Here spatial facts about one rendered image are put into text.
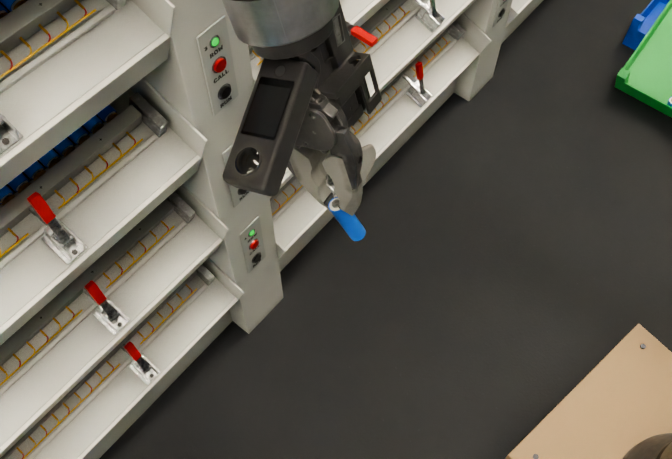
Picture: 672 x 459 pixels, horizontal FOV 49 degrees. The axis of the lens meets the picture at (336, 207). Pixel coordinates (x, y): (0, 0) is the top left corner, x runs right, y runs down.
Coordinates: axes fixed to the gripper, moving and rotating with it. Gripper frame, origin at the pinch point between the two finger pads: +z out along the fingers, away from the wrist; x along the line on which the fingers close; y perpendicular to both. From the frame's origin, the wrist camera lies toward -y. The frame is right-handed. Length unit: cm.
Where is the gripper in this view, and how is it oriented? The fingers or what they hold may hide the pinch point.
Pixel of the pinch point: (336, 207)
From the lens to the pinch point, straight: 73.9
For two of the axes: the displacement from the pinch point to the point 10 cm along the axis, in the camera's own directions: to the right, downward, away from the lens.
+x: -8.2, -2.1, 5.3
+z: 2.5, 7.0, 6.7
